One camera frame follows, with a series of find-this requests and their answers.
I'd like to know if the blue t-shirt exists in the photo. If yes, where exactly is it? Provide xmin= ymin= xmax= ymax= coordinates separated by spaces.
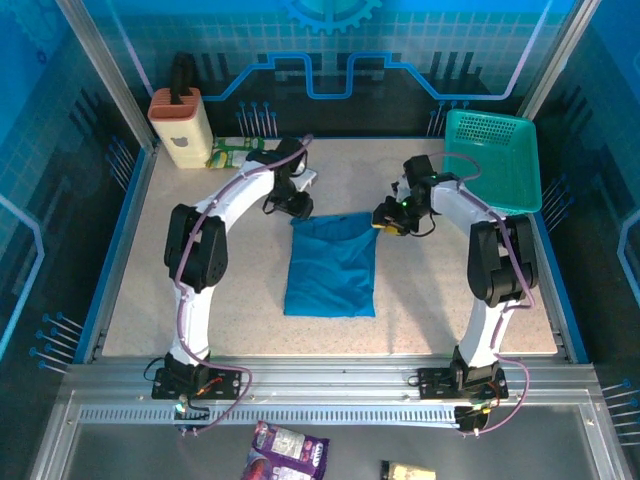
xmin=283 ymin=211 xmax=380 ymax=319

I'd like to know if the green snack packet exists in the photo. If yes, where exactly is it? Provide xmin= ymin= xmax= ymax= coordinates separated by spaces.
xmin=206 ymin=135 xmax=266 ymax=170

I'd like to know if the teal plastic basket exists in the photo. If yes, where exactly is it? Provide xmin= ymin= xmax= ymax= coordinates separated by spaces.
xmin=441 ymin=108 xmax=544 ymax=216

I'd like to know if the beige knife block orange top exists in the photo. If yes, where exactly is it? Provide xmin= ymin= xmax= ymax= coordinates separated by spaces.
xmin=147 ymin=88 xmax=214 ymax=170

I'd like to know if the pale yellow snack packet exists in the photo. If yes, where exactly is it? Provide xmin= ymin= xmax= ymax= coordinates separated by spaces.
xmin=378 ymin=459 xmax=437 ymax=480

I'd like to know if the purple snack packet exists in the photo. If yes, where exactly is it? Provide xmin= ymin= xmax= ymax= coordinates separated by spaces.
xmin=241 ymin=420 xmax=330 ymax=480

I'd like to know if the black knife handle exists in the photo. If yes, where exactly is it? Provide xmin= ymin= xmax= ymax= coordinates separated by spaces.
xmin=169 ymin=51 xmax=195 ymax=106

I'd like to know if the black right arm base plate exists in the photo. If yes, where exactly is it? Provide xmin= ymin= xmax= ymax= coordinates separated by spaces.
xmin=417 ymin=367 xmax=509 ymax=401

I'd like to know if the aluminium frame rail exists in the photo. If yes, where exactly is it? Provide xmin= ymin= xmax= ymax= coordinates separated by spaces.
xmin=62 ymin=355 xmax=604 ymax=407

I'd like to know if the grey slotted cable duct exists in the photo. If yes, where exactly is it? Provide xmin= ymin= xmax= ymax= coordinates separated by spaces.
xmin=78 ymin=405 xmax=462 ymax=427

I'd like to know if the aluminium frame post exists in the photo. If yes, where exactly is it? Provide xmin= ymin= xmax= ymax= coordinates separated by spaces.
xmin=517 ymin=0 xmax=601 ymax=120
xmin=54 ymin=0 xmax=162 ymax=152

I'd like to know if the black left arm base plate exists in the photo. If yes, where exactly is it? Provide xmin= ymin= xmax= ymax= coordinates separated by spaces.
xmin=151 ymin=368 xmax=243 ymax=401

